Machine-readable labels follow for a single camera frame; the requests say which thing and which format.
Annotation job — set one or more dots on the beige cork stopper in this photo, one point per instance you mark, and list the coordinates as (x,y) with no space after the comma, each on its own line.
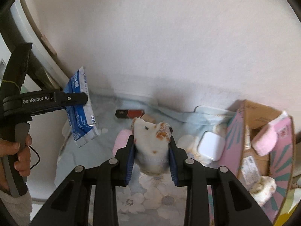
(148,118)

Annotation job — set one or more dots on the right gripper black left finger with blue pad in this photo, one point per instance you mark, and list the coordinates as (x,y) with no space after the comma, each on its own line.
(69,204)

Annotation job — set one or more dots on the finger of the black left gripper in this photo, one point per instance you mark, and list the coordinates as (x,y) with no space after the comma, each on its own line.
(63,100)

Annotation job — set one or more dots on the yellow floral bedsheet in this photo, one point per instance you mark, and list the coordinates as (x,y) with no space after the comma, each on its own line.
(291,202)

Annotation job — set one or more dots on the white plush cat toy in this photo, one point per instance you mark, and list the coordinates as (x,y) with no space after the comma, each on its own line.
(151,141)

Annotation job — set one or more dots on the small white medicine box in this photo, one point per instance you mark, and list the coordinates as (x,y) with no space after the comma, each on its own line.
(249,170)

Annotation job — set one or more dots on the blue white wipes packet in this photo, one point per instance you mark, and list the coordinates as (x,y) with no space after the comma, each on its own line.
(81,118)

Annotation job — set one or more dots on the white earbuds case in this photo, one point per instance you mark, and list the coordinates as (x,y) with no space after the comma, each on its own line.
(211,146)

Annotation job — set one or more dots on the brown cardboard box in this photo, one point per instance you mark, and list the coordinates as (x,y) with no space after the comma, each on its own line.
(258,141)

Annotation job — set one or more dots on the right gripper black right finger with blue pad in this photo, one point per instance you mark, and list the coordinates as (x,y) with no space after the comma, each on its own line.
(212,193)

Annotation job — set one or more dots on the pink teal patterned box liner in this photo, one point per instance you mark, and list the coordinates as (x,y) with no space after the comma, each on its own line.
(279,159)

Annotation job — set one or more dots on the red black lipstick tube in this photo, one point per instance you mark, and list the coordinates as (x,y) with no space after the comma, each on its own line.
(129,114)

